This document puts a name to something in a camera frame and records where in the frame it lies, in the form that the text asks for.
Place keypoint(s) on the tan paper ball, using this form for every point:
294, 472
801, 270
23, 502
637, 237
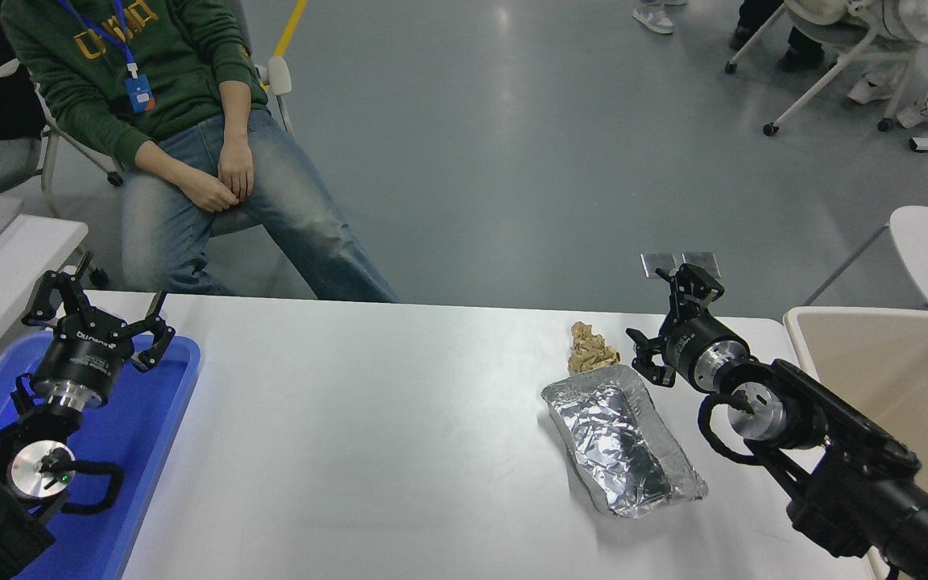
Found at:
590, 354

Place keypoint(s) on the blue plastic tray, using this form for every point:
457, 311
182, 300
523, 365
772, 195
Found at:
142, 451

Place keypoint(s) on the large pale plastic bin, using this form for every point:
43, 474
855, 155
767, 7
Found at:
899, 379

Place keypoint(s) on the person's right hand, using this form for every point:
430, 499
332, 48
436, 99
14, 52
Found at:
206, 195

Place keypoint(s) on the white frame rolling chair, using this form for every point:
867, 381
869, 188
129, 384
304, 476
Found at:
830, 36

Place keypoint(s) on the blue id badge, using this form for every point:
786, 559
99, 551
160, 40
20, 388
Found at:
140, 94

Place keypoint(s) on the silver foil tray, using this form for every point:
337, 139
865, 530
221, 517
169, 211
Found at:
617, 451

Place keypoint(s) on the person's left forearm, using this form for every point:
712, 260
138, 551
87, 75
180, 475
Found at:
233, 117

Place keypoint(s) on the metal floor socket plate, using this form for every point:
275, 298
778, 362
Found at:
651, 262
704, 259

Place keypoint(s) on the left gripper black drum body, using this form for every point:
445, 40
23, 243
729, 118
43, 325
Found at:
81, 354

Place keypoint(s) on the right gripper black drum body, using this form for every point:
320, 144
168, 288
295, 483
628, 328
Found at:
691, 348

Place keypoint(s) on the white side table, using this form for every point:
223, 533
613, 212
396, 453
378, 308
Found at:
13, 274

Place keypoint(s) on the person's left hand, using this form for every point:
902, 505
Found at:
235, 171

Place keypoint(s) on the person's right forearm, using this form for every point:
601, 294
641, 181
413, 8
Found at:
159, 159

